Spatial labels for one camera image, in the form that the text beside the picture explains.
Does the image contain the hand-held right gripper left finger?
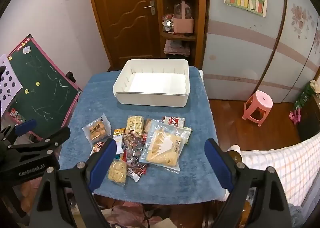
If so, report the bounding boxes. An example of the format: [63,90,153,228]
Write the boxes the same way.
[29,139,117,228]

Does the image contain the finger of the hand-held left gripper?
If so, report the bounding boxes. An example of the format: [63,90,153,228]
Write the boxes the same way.
[0,119,37,147]
[7,126,71,155]

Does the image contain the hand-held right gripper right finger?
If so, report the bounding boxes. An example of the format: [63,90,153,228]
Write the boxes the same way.
[204,139,293,228]

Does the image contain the pale yellow cracker packet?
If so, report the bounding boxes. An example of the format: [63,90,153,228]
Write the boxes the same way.
[107,159,128,187]

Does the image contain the shiny dark red snack packet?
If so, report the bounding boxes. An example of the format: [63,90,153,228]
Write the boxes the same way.
[122,132,147,152]
[124,150,143,166]

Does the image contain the yellow puff snack packet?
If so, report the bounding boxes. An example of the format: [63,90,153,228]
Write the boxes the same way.
[125,115,145,135]

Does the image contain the large clear noodle packet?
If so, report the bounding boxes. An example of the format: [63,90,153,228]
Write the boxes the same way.
[138,120,193,172]

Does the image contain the red white cookie packet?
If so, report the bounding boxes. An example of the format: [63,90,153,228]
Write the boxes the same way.
[162,116,186,128]

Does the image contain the white plastic storage bin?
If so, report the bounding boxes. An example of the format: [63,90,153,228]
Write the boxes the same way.
[112,59,191,108]

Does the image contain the brown glossy knob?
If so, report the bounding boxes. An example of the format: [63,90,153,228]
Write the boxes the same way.
[226,144,243,164]

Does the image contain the clear packet of brown biscuits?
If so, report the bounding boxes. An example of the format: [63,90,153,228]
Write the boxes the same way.
[82,113,112,143]

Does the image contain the red white small packet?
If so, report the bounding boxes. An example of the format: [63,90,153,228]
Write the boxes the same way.
[126,163,148,182]

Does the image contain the white dotted paper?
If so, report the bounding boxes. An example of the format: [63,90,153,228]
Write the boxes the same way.
[0,54,23,103]

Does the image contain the blue towel table cover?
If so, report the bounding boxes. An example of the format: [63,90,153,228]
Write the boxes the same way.
[58,66,227,205]

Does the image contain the pink plastic bag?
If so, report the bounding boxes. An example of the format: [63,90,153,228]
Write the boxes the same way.
[100,203,175,228]

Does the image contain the checkered blanket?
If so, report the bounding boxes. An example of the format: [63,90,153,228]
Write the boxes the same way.
[240,133,320,228]

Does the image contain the pink plastic stool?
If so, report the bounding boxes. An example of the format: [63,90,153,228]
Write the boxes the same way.
[242,90,273,127]

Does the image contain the pink toy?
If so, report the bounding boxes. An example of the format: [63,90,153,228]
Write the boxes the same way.
[289,108,302,125]

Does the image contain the green printed bag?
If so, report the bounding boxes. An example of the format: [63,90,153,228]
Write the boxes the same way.
[294,82,317,111]

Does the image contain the floral wardrobe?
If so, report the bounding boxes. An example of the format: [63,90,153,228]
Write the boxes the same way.
[202,0,320,103]

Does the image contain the folded pink cloths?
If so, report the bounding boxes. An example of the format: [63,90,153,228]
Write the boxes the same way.
[164,39,192,56]

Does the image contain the pink basket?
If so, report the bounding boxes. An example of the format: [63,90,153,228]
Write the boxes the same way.
[172,0,195,34]

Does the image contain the brown wooden door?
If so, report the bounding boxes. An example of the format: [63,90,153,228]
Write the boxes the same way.
[85,0,160,71]

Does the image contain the wooden corner shelf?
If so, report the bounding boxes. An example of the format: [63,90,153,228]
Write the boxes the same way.
[154,0,208,68]

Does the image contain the crumpled foil wrappers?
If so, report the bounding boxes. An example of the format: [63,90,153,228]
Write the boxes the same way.
[161,14,175,34]

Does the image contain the green chalkboard with pink frame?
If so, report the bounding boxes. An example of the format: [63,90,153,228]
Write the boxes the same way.
[7,34,83,141]

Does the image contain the metal door handle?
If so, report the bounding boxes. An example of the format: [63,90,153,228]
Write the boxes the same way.
[144,0,156,15]

